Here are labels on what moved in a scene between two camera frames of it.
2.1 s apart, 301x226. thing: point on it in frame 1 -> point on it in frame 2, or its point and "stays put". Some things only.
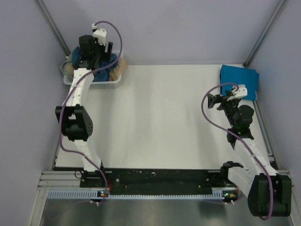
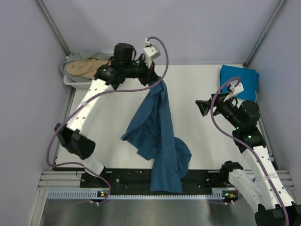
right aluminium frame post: x=264 y=33 stays put
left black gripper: x=103 y=56 -> x=148 y=74
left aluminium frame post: x=56 y=30 stays put
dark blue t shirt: x=99 y=75 -> x=152 y=133
